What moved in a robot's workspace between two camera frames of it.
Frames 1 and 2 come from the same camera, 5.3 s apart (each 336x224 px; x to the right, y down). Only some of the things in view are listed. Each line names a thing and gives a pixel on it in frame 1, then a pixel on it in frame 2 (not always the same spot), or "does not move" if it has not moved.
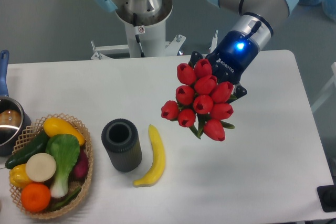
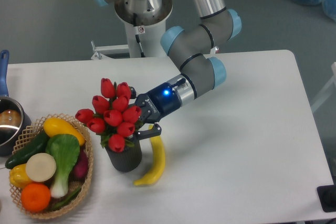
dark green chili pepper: (58, 204) does not move
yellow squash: (53, 126) does not move
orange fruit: (35, 196) does not move
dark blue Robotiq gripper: (230, 59) -> (158, 103)
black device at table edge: (327, 195) does not move
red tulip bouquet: (203, 101) -> (112, 117)
